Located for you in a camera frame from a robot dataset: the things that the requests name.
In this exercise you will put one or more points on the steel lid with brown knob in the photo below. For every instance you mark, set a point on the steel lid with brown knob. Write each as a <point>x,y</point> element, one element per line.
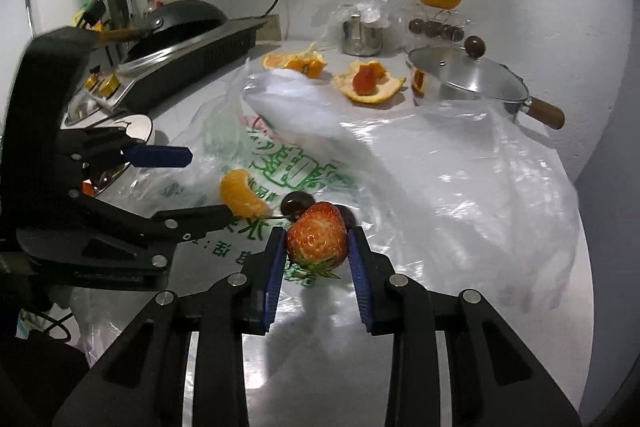
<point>470,74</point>

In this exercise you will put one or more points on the steel induction cooker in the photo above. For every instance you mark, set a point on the steel induction cooker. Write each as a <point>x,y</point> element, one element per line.
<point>200,52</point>

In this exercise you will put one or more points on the open orange peel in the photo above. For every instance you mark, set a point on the open orange peel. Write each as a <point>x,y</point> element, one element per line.
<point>390,87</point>

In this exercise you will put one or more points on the dark glass bottle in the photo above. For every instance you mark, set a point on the dark glass bottle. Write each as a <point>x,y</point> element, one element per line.
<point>150,4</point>

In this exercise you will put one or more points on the steel cup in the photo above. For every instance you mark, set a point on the steel cup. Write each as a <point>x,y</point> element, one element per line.
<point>361,38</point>

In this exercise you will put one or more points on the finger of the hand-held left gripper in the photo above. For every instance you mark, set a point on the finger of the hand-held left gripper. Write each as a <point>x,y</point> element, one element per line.
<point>160,157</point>
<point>200,219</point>

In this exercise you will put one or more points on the large printed plastic bag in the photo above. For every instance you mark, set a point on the large printed plastic bag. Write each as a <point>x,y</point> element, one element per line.
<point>450,187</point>

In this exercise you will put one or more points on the small clear plastic bag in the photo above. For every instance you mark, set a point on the small clear plastic bag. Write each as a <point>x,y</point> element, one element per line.
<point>335,17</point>

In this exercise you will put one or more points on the white round plate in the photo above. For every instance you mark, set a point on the white round plate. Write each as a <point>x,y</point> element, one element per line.
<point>142,129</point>

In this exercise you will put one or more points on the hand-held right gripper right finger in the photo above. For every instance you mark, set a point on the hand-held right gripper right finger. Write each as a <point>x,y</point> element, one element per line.
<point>357,279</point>

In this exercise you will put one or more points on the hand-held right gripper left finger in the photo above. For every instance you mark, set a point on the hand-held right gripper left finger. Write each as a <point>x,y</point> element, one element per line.
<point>272,279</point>

